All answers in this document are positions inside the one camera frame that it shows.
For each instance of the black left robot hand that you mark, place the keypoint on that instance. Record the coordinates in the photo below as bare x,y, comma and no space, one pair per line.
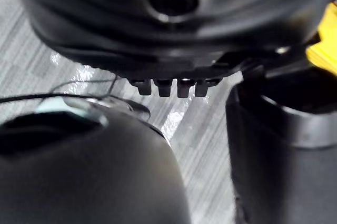
110,19

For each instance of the grey robot leg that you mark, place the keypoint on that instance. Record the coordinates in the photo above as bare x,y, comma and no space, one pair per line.
87,171

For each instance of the yellow shelf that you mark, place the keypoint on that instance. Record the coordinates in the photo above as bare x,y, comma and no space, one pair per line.
326,48

